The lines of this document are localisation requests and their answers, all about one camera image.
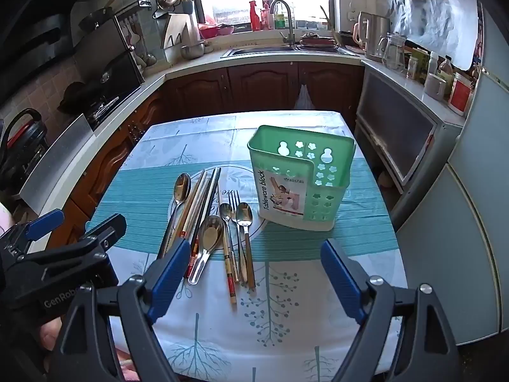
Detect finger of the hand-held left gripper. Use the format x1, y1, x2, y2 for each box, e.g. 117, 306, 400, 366
16, 214, 128, 284
0, 209, 65, 263

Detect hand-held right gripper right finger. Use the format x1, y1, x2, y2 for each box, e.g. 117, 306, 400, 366
320, 239, 462, 382

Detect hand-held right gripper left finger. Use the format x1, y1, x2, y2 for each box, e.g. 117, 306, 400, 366
48, 238, 192, 382

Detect steel soup spoon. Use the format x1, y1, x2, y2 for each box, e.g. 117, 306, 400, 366
187, 215, 225, 286

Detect plain brown wooden chopstick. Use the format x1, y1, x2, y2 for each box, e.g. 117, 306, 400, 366
169, 170, 206, 253
180, 170, 211, 243

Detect black gold-banded chopstick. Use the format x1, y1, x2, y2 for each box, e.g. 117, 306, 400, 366
193, 169, 222, 257
188, 169, 217, 247

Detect small steel spoon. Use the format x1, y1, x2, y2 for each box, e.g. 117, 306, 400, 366
220, 203, 241, 284

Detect steel fork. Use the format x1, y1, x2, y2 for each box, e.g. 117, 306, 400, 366
228, 189, 247, 286

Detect large steel spoon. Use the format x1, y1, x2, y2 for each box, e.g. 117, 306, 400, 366
157, 172, 192, 259

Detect brown-handled steel spoon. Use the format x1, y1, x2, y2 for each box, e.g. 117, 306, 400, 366
236, 202, 256, 291

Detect green plastic utensil holder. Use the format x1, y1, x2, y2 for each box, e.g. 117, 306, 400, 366
247, 124, 356, 232

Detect person's left hand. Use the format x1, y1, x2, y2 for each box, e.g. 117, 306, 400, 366
37, 312, 70, 353

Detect teal white patterned tablecloth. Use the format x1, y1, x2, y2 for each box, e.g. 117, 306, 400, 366
85, 110, 410, 382

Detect steel splash guard plate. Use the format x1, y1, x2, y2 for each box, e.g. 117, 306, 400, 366
18, 113, 96, 216

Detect black red cooker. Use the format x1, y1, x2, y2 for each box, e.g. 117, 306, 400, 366
0, 108, 50, 192

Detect gas stove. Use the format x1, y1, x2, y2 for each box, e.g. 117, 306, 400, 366
85, 95, 120, 128

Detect black wok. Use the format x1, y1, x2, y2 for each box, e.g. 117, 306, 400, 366
58, 81, 106, 114

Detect grey refrigerator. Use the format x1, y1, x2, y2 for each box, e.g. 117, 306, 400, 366
392, 4, 509, 347

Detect white plastic bag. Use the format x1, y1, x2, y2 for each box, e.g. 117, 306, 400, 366
293, 83, 317, 111

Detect black range hood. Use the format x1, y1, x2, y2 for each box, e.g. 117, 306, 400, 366
0, 0, 82, 82

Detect hanging ladles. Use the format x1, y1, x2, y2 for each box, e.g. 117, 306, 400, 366
123, 16, 157, 68

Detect white kitchen countertop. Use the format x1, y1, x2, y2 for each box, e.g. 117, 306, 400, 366
12, 44, 470, 208

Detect steel pot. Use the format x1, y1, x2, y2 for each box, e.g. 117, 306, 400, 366
181, 40, 206, 60

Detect brown wooden kitchen cabinet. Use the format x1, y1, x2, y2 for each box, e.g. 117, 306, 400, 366
50, 61, 366, 247

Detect white mug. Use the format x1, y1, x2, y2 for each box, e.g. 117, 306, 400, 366
423, 74, 448, 101

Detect pale cutting board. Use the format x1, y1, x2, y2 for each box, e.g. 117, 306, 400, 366
161, 12, 199, 49

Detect red-label jar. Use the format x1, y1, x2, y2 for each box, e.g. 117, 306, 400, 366
449, 72, 474, 116

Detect cooking oil bottle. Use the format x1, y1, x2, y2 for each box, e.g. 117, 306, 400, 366
438, 58, 455, 88

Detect glass pitcher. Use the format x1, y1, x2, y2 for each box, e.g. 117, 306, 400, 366
376, 33, 407, 70

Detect steel kitchen sink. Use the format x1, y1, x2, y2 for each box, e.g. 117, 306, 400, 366
220, 44, 360, 58

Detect red pot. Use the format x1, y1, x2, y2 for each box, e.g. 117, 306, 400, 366
298, 32, 337, 49

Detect steel electric kettle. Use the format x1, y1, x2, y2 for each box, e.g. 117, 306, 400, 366
353, 11, 392, 62

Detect steel faucet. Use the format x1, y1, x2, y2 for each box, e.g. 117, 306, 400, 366
269, 0, 297, 46

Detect wall plastic sheet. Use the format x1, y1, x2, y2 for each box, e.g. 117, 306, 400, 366
387, 0, 480, 70

